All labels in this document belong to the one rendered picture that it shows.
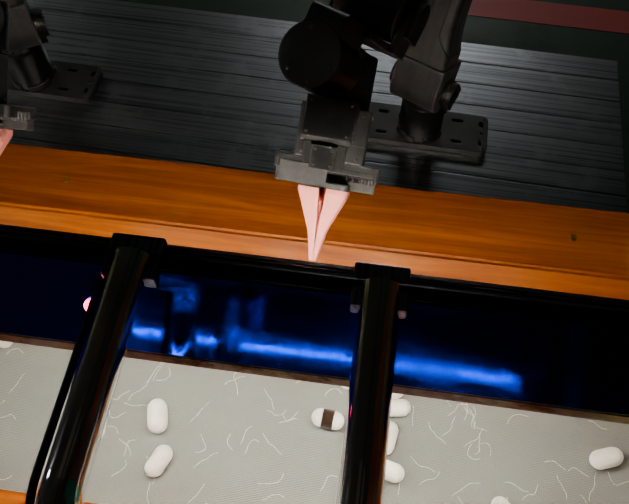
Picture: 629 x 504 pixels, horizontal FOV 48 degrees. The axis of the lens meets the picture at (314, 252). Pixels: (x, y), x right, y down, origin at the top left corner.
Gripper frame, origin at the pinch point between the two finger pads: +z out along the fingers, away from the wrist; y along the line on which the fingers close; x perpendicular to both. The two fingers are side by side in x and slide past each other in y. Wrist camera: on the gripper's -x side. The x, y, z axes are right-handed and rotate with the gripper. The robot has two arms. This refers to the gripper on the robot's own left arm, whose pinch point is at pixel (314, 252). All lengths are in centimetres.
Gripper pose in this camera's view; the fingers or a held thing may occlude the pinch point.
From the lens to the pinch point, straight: 69.8
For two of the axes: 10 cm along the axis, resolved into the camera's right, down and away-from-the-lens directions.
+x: 0.9, -1.0, 9.9
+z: -1.7, 9.8, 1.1
